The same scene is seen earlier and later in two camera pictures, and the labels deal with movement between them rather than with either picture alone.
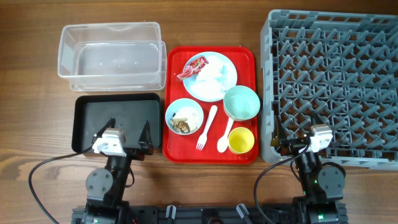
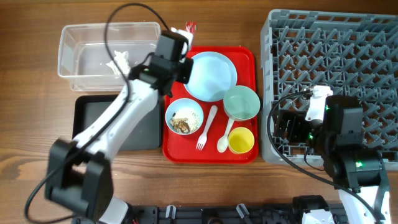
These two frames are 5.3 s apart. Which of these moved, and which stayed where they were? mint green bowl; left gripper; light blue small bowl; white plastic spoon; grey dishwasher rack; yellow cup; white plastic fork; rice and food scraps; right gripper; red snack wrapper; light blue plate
Moved: red snack wrapper; right gripper; left gripper
Stayed: mint green bowl; light blue small bowl; light blue plate; white plastic spoon; grey dishwasher rack; white plastic fork; yellow cup; rice and food scraps
